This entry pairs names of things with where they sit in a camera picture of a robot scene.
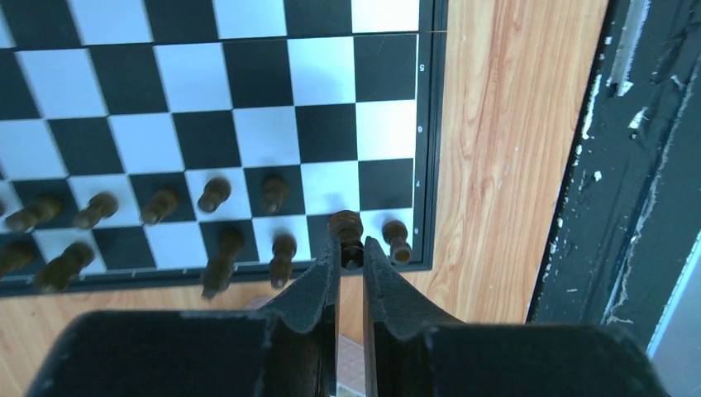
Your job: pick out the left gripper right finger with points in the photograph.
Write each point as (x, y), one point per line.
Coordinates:
(415, 348)

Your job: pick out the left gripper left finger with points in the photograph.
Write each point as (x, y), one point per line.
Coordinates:
(287, 347)

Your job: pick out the tall dark brown chess piece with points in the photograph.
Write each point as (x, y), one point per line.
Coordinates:
(59, 272)

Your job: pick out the folding chess board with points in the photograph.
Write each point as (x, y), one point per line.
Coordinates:
(342, 99)

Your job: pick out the pink tin box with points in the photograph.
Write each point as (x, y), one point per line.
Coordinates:
(350, 378)

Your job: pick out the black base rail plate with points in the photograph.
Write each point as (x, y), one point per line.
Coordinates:
(628, 211)

